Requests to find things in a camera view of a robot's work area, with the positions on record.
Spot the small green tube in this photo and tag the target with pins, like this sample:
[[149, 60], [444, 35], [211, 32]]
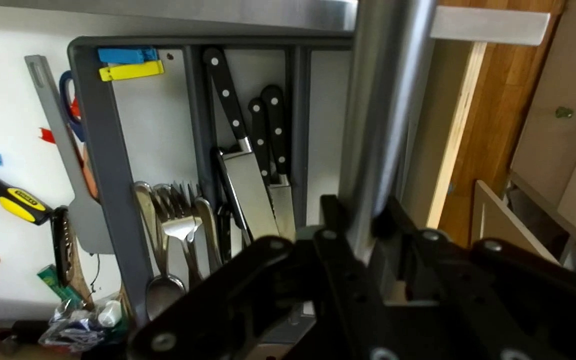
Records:
[[50, 281]]

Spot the steel spoon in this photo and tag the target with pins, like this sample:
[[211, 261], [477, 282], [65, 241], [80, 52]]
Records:
[[165, 293]]

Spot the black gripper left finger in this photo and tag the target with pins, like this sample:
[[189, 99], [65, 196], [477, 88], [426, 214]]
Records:
[[235, 293]]

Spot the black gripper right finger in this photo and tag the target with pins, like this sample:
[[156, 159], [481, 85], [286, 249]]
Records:
[[535, 301]]

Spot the grey cutlery tray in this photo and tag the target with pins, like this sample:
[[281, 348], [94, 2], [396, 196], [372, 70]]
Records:
[[110, 200]]

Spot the crumpled clear plastic wrapper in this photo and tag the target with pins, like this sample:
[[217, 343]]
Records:
[[74, 331]]

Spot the yellow plastic clip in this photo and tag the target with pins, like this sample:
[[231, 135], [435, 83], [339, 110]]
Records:
[[130, 70]]

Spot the wooden kitchen island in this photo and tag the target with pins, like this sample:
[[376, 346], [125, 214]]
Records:
[[500, 132]]

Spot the grey metal scraper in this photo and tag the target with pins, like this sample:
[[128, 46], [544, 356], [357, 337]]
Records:
[[94, 227]]

